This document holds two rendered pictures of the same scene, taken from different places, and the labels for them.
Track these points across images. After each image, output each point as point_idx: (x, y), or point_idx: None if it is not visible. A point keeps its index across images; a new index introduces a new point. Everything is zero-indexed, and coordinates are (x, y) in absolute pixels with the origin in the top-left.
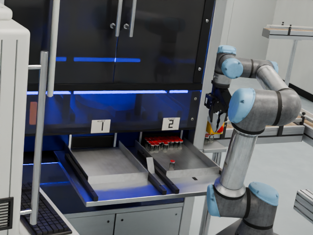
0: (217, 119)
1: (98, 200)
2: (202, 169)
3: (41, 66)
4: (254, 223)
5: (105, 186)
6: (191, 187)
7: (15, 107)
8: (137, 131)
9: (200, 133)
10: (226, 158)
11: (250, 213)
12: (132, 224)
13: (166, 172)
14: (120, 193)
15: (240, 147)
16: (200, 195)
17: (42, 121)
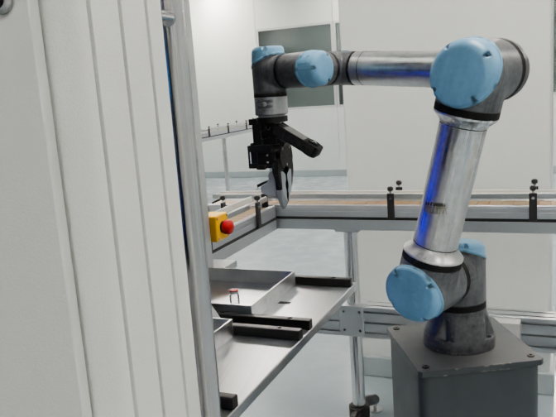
0: (285, 181)
1: (237, 404)
2: (281, 285)
3: (174, 14)
4: (473, 302)
5: None
6: (305, 312)
7: (163, 150)
8: None
9: (206, 245)
10: (439, 194)
11: (471, 285)
12: None
13: (251, 308)
14: (242, 372)
15: (472, 155)
16: (328, 317)
17: (201, 199)
